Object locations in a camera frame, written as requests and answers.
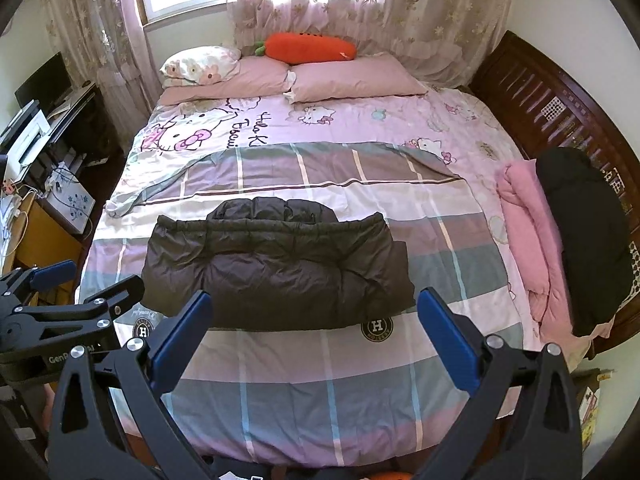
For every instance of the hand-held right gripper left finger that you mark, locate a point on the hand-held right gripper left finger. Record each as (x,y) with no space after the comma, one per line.
(181,341)

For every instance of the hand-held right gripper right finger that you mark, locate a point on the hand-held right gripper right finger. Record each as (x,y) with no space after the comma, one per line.
(450,342)

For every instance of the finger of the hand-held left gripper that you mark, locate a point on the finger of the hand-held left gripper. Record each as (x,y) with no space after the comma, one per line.
(52,272)
(120,295)

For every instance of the grey-brown puffer jacket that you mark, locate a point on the grey-brown puffer jacket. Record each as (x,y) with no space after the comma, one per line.
(280,280)

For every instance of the yellow wooden cabinet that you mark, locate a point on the yellow wooden cabinet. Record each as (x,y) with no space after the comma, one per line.
(42,240)

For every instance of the white box with blue flowers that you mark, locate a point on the white box with blue flowers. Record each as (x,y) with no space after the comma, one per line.
(70,197)

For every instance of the plaid duvet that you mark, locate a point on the plaid duvet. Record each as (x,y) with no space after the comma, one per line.
(300,400)

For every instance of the folded pink quilt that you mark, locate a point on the folded pink quilt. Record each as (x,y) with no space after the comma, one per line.
(530,230)

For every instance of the white printer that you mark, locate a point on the white printer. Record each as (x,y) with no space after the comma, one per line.
(22,137)

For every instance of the yellow printed package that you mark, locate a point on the yellow printed package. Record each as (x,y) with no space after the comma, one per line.
(595,405)

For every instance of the black desk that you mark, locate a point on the black desk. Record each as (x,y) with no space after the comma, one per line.
(92,115)

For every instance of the black garment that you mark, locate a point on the black garment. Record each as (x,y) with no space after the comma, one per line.
(585,240)

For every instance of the black computer monitor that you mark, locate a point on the black computer monitor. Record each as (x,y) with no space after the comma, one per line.
(42,82)

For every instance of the pink cartoon cat bed sheet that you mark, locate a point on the pink cartoon cat bed sheet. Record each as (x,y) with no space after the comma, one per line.
(375,125)

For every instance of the white floral pillow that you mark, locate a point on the white floral pillow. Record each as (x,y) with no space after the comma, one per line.
(197,65)

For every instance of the floral sheer curtain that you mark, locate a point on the floral sheer curtain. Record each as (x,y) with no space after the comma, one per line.
(95,25)
(425,15)

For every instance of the pink pillow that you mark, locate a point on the pink pillow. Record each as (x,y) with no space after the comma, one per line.
(350,80)
(250,79)

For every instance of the orange carrot plush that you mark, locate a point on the orange carrot plush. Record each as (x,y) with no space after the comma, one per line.
(310,49)

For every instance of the dark wooden bed frame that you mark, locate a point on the dark wooden bed frame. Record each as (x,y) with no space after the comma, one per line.
(525,90)

